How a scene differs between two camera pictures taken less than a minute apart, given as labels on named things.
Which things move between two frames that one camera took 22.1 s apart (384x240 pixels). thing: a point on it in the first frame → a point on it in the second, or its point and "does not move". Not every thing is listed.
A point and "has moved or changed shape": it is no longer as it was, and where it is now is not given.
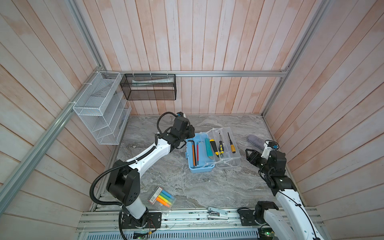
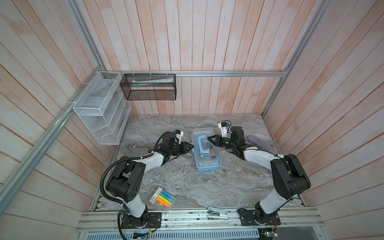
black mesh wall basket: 149,86 does not move
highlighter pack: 162,200 does not move
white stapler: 214,214 does not move
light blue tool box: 197,154 has moved or changed shape
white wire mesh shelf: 104,108 does not move
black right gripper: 254,155 → 217,142
